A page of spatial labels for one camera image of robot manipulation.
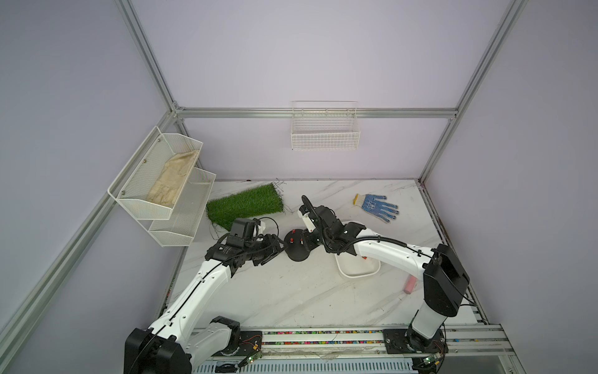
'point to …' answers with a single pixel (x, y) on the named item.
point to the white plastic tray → (352, 266)
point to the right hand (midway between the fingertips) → (305, 237)
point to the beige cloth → (175, 171)
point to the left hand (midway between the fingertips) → (283, 251)
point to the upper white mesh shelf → (149, 185)
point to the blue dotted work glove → (372, 205)
